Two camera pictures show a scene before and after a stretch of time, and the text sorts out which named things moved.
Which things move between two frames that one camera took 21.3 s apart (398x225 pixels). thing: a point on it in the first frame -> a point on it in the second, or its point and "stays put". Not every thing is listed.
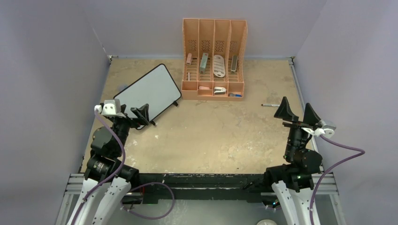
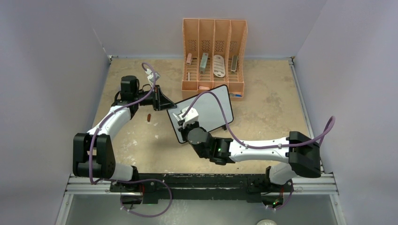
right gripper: x=309 y=117 -> x=184 y=130
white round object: x=266 y=222 stays put
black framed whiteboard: x=157 y=89 -> x=210 y=115
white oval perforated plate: x=218 y=66 stays put
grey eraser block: x=234 y=63 stays put
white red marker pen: x=271 y=105 -> x=179 y=117
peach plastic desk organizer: x=214 y=52 stays put
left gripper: x=141 y=113 -> x=160 y=101
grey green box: x=203 y=63 stays put
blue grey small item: x=233 y=94 stays put
